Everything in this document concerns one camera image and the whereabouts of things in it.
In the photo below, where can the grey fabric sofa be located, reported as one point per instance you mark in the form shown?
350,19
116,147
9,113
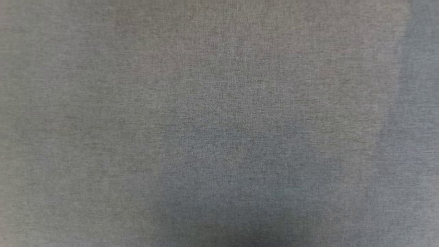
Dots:
219,123

